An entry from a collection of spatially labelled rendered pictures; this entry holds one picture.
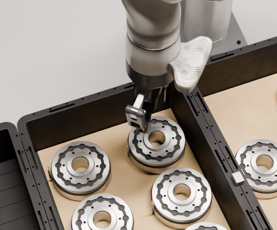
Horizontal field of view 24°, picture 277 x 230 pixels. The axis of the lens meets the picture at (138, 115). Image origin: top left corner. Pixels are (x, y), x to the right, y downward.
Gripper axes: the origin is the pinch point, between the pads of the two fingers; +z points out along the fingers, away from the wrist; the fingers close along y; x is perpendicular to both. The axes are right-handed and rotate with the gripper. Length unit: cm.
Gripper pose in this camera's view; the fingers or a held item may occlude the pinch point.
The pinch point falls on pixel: (150, 110)
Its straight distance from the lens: 103.8
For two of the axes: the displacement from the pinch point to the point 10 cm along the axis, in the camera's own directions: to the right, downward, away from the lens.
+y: -4.0, 7.7, -5.0
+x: 9.2, 3.3, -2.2
